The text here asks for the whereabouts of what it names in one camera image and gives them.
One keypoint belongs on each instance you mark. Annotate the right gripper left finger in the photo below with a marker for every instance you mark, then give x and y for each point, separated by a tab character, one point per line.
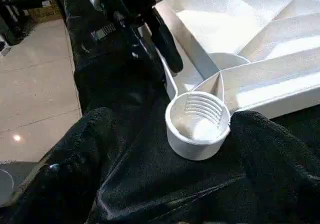
65	164

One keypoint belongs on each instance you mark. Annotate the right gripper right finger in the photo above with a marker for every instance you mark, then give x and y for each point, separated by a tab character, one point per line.
282	164

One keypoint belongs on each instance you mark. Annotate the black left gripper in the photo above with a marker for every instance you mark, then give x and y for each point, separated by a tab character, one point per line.
130	4

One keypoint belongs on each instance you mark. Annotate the white plastic table top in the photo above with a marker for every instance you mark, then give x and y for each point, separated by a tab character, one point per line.
250	34

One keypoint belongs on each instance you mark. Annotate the black shiny mat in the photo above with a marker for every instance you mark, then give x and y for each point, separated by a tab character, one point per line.
162	184

